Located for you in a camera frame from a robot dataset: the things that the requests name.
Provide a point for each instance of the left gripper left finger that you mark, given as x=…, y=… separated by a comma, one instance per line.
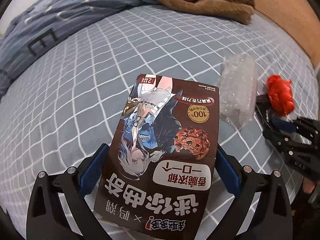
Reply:
x=46, y=218

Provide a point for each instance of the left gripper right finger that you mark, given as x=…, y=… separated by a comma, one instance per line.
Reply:
x=272, y=218

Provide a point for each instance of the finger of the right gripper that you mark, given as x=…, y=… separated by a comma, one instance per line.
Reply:
x=265, y=111
x=284, y=126

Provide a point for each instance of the brown cookie box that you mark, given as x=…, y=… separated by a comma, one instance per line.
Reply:
x=159, y=168

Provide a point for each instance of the person's right hand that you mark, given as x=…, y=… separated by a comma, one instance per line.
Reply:
x=308, y=185

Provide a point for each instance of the red plastic bag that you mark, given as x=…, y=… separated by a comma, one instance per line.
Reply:
x=280, y=95

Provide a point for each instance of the bubble wrap roll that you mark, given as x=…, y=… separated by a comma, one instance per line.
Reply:
x=238, y=89

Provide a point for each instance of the wooden headboard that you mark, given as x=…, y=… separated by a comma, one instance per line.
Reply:
x=298, y=19

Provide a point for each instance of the grey checked bed sheet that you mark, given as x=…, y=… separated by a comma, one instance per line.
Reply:
x=67, y=103

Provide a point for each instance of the blue striped duvet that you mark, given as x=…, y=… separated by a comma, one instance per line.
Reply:
x=45, y=24

